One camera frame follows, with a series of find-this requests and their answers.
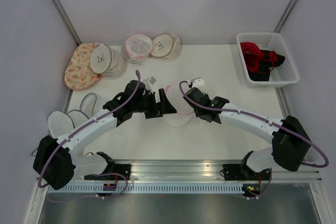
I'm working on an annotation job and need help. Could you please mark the white bag pink zipper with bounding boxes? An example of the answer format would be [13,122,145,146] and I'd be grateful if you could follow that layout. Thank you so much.
[121,34,153,64]

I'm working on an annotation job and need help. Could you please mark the white pink trim bag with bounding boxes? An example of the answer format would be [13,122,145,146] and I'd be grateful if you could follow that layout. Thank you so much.
[162,85,194,127]

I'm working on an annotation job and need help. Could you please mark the corner aluminium post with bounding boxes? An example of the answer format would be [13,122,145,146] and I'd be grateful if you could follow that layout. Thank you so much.
[51,0,81,46]
[272,0,315,34]

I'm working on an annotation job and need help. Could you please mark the beige bag bra logo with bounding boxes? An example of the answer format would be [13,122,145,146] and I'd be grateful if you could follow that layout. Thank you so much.
[149,34,182,62]

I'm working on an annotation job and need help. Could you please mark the white plastic basket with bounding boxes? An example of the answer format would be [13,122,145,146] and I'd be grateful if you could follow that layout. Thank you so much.
[236,32,299,88]

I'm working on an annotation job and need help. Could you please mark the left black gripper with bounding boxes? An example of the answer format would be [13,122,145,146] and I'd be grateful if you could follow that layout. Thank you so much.
[132,89,176,119]

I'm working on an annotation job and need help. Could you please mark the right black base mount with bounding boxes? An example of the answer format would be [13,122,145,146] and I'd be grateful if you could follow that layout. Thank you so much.
[222,164,255,181]

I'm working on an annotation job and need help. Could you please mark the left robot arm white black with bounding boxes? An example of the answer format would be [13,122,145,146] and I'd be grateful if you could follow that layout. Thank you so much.
[33,80,177,190]

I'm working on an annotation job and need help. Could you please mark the aluminium mounting rail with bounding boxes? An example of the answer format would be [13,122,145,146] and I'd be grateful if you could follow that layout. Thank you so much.
[115,159,322,184]

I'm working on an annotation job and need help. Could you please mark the floral orange laundry bag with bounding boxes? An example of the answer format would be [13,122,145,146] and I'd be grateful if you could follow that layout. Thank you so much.
[64,43,102,91]

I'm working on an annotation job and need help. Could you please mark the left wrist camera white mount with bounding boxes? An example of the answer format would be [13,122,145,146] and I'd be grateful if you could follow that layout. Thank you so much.
[141,76,156,93]

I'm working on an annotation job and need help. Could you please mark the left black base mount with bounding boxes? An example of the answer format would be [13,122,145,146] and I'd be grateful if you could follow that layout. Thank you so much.
[103,164,131,181]

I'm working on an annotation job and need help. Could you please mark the white bag bra logo left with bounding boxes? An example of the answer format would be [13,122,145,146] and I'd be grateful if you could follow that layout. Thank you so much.
[90,44,127,80]

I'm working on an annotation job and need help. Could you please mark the red bra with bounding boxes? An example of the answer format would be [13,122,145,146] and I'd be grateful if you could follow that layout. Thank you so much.
[240,42,278,74]

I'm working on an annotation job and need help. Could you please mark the left corner aluminium post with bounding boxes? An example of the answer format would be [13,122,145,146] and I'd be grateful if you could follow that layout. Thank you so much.
[51,0,81,46]

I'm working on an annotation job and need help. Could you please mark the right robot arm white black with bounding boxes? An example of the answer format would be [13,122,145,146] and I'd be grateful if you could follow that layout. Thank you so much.
[184,88,310,179]

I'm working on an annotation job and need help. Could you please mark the white mesh bag blue zipper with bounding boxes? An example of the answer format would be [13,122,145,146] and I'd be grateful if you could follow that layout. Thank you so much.
[47,93,97,138]

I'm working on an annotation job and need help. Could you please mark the black bra in basket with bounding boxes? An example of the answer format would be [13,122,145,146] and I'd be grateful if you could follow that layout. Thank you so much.
[247,54,286,81]

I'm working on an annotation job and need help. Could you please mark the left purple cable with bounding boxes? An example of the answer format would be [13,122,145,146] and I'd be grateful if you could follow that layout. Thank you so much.
[38,70,141,204]

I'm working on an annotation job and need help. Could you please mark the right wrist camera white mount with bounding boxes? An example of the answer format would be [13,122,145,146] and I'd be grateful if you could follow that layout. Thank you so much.
[188,77,205,89]

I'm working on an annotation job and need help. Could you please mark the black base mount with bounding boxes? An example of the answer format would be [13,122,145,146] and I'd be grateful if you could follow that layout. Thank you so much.
[222,164,255,181]
[103,164,131,181]

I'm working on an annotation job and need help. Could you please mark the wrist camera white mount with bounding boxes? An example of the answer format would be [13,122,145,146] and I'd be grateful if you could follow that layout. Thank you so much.
[141,76,156,93]
[188,77,205,89]

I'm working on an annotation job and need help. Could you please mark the right corner aluminium post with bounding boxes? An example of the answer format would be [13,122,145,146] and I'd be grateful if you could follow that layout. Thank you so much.
[272,0,315,34]

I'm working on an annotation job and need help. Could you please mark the white slotted cable duct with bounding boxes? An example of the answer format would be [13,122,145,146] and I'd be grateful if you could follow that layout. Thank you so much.
[48,182,244,194]

